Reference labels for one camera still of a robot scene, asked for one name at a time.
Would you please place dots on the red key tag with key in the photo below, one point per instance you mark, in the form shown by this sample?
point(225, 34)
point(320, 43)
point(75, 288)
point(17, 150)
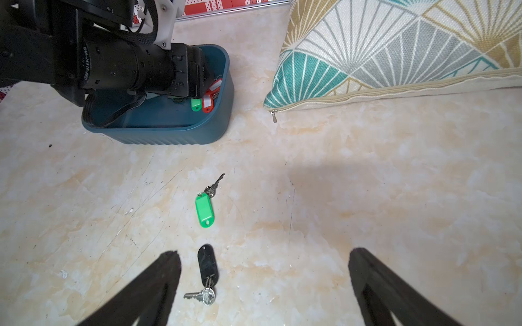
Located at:
point(210, 96)

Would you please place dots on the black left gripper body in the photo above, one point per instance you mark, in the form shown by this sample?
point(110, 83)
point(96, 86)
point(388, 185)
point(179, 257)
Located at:
point(111, 62)

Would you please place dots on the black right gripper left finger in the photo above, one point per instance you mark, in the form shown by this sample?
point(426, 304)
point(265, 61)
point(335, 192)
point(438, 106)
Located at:
point(147, 299)

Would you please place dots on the green key tag with key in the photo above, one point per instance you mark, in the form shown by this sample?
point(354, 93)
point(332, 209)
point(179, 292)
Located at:
point(203, 203)

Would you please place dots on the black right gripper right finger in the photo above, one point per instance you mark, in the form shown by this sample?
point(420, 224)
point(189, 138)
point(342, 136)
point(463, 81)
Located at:
point(384, 297)

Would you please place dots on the teal plastic storage box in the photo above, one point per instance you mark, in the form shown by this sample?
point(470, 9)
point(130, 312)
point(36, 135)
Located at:
point(163, 121)

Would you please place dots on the fan pattern cushion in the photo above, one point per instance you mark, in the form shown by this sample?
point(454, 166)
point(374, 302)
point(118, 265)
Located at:
point(340, 52)

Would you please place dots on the black key tag with key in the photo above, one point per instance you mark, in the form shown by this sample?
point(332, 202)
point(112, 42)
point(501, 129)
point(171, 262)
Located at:
point(209, 276)

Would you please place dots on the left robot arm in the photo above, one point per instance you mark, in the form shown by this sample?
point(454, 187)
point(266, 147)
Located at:
point(79, 47)

